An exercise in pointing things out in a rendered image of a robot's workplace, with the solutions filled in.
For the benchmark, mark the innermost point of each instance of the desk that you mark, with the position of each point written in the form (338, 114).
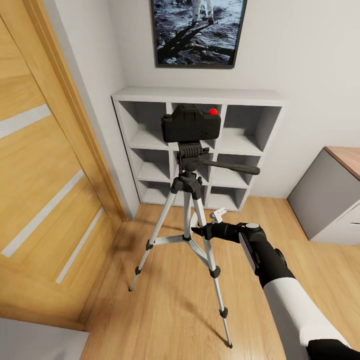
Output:
(327, 199)

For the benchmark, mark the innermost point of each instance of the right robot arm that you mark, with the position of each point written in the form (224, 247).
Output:
(304, 331)

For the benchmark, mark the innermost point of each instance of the camera tripod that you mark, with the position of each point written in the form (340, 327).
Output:
(188, 161)

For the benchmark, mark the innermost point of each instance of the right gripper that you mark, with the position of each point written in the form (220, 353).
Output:
(211, 230)

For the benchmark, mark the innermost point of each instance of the digital camera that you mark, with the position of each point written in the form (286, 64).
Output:
(189, 123)

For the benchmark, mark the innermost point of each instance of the bookcase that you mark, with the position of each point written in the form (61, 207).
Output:
(255, 147)

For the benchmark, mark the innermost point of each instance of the door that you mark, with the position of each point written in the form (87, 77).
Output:
(60, 210)

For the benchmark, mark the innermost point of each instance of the painting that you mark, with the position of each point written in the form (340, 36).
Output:
(197, 33)

